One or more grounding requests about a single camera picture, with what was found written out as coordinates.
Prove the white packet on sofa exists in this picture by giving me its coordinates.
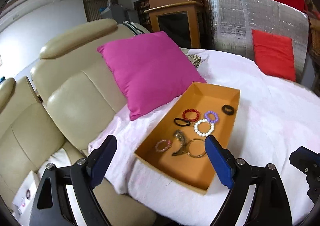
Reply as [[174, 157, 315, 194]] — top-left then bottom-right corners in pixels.
[[12, 171, 39, 220]]

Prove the wooden cabinet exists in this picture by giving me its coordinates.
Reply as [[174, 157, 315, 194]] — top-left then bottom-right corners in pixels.
[[145, 1, 203, 49]]

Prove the patterned fabric piece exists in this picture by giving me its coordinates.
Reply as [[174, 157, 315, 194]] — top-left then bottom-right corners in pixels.
[[180, 48, 208, 69]]

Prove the orange cardboard box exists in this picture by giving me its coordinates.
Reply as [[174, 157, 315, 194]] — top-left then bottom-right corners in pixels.
[[135, 82, 240, 194]]

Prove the magenta pillow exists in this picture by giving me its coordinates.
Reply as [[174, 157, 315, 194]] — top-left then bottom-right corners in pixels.
[[97, 31, 205, 121]]

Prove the pink bead bracelet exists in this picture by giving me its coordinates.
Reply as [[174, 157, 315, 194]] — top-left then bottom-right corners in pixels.
[[154, 139, 173, 153]]

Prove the red bead bracelet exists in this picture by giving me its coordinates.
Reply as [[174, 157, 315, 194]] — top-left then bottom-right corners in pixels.
[[182, 108, 201, 123]]

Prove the black hair tie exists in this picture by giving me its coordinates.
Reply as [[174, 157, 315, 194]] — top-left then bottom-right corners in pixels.
[[173, 117, 191, 128]]

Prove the brown hair claw clip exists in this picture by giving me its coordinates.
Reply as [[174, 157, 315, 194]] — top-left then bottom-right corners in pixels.
[[171, 130, 191, 157]]

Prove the red pillow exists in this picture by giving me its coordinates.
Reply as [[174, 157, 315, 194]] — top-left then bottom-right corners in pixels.
[[252, 30, 296, 82]]

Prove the silver foil insulation panel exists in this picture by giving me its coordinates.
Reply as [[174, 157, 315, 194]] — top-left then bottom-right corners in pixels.
[[204, 0, 309, 82]]

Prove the beige leather sofa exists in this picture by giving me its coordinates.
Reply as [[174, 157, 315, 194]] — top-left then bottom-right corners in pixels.
[[1, 19, 144, 211]]

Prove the white textured bed blanket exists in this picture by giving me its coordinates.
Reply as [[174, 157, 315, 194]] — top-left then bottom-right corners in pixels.
[[88, 49, 319, 225]]

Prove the white bead bracelet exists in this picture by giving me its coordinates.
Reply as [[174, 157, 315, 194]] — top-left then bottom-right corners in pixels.
[[194, 119, 215, 137]]

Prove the thin metal bangle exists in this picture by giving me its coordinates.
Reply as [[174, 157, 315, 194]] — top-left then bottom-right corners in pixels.
[[186, 138, 206, 158]]

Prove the purple bead bracelet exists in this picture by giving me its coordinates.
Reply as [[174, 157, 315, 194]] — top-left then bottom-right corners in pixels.
[[203, 110, 220, 124]]

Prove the black scrunchie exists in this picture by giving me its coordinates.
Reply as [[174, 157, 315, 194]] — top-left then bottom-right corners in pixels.
[[222, 104, 235, 115]]

